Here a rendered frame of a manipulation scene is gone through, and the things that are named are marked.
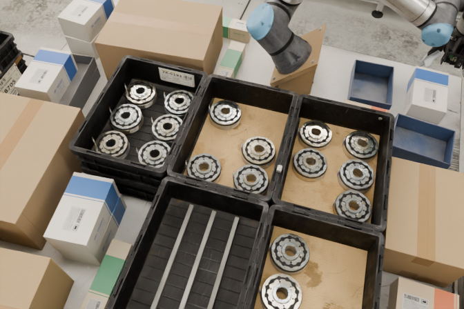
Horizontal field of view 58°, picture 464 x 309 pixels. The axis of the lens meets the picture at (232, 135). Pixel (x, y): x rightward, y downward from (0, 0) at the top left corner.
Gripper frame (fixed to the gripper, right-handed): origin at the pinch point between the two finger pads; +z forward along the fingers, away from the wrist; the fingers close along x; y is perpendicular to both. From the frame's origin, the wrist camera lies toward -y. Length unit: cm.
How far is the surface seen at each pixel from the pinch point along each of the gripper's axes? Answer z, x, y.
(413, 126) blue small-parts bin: 15.2, -2.7, 14.9
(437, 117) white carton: 12.8, 4.3, 10.1
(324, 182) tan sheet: 5, -29, 54
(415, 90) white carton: 9.3, -5.3, 3.2
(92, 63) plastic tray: 9, -122, 30
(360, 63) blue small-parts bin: 12.8, -25.9, -7.5
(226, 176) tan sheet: 5, -58, 62
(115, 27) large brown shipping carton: -2, -115, 20
